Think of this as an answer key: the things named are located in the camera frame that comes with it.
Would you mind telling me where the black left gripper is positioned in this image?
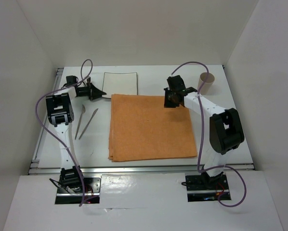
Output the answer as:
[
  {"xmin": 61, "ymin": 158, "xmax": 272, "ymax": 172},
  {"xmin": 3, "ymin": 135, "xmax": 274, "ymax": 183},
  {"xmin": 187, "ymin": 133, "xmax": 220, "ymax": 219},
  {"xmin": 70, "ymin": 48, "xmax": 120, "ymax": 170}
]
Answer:
[{"xmin": 77, "ymin": 82, "xmax": 106, "ymax": 101}]

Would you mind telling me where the white square plate black rim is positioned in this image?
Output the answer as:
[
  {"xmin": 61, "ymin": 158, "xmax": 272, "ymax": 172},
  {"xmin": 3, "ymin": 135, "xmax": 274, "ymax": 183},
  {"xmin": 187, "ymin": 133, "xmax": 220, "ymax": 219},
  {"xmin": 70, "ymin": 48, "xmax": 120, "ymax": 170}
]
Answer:
[{"xmin": 102, "ymin": 72, "xmax": 138, "ymax": 99}]

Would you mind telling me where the orange cloth placemat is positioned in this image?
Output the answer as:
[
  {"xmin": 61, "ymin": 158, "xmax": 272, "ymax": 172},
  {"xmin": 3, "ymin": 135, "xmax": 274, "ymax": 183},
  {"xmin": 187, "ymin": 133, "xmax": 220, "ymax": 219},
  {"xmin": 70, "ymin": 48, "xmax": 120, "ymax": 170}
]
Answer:
[{"xmin": 108, "ymin": 94, "xmax": 197, "ymax": 162}]

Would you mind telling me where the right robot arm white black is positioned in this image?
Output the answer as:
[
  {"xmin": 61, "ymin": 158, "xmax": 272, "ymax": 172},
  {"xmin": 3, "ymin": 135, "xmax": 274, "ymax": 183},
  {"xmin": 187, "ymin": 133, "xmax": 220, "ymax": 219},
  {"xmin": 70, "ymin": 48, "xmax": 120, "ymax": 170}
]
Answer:
[{"xmin": 164, "ymin": 75, "xmax": 245, "ymax": 189}]

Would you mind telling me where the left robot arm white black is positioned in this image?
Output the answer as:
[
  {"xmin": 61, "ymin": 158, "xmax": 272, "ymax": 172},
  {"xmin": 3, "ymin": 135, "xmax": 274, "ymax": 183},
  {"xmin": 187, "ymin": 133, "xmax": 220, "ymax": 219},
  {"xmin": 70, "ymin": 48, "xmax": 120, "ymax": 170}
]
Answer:
[{"xmin": 46, "ymin": 76, "xmax": 106, "ymax": 193}]

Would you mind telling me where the silver knife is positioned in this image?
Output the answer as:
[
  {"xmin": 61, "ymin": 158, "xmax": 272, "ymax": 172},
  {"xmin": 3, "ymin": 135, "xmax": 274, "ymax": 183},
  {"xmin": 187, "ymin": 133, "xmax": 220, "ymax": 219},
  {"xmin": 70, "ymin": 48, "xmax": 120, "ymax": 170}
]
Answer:
[{"xmin": 79, "ymin": 108, "xmax": 99, "ymax": 140}]

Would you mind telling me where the silver spoon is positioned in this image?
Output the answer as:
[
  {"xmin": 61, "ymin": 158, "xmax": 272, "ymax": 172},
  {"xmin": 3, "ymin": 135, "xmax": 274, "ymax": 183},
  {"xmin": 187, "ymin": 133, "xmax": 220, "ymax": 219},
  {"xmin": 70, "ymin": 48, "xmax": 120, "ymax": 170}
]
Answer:
[{"xmin": 75, "ymin": 105, "xmax": 86, "ymax": 139}]

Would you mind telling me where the beige paper cup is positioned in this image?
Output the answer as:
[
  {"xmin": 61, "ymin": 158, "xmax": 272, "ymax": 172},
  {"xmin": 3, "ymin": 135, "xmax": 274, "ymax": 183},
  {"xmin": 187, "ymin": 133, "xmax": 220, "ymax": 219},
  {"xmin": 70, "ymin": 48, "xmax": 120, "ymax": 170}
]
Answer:
[{"xmin": 197, "ymin": 72, "xmax": 215, "ymax": 95}]

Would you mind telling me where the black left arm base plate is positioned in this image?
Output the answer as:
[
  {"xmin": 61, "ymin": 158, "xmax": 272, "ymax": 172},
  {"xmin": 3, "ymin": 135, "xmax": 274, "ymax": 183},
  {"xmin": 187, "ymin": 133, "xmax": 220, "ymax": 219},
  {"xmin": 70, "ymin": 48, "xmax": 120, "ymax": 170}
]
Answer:
[{"xmin": 50, "ymin": 176, "xmax": 102, "ymax": 205}]

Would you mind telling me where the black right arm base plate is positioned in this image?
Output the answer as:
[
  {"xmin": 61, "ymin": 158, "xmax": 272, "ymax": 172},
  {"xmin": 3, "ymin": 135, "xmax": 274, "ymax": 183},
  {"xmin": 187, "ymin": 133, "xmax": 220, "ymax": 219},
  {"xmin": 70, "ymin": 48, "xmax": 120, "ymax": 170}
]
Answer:
[{"xmin": 181, "ymin": 174, "xmax": 231, "ymax": 202}]

